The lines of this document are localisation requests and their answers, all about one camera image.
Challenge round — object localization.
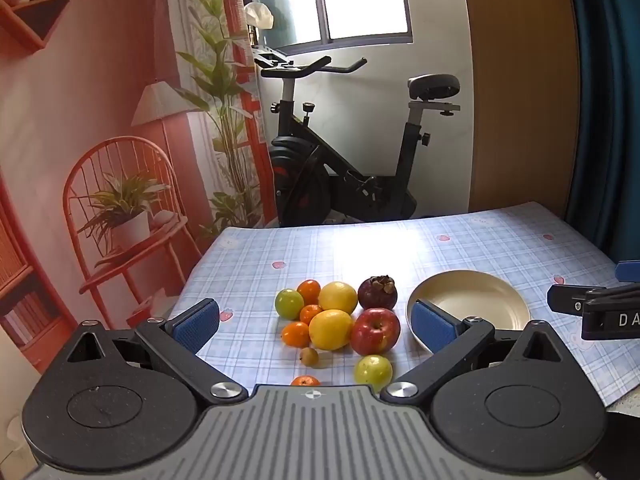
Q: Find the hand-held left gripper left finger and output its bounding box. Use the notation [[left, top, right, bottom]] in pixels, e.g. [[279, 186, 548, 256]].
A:
[[50, 297, 249, 408]]

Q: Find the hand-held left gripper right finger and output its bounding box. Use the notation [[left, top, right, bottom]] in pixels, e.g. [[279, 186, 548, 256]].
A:
[[380, 299, 576, 406]]

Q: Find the cream plate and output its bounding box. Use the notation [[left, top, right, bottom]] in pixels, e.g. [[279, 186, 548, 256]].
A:
[[406, 270, 531, 353]]

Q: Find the red apple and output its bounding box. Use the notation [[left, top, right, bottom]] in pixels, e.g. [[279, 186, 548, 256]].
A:
[[350, 308, 402, 355]]

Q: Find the dark purple mangosteen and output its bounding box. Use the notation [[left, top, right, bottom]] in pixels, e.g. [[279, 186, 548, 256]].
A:
[[357, 275, 398, 311]]

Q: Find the green apple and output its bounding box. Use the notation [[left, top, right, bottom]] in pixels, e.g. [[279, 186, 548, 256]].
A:
[[274, 288, 305, 320], [354, 354, 393, 387]]

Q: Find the yellow lemon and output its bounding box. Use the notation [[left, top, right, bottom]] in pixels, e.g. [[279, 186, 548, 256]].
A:
[[308, 309, 355, 351], [318, 281, 359, 315]]

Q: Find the blue plaid tablecloth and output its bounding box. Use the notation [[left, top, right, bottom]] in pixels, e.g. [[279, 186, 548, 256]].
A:
[[167, 201, 640, 406]]

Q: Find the black exercise bike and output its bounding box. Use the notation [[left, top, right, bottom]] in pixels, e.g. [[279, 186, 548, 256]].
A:
[[252, 45, 461, 228]]

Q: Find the wooden wardrobe panel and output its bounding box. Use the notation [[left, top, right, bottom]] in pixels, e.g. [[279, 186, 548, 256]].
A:
[[460, 0, 581, 216]]

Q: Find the white plastic bag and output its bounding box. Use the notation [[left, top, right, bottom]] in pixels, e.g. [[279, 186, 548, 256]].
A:
[[243, 2, 275, 30]]

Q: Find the window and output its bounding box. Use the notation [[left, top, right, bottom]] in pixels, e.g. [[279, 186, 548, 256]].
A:
[[240, 0, 413, 53]]

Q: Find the pink room wall poster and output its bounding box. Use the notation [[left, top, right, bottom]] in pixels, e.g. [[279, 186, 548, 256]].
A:
[[0, 0, 275, 376]]

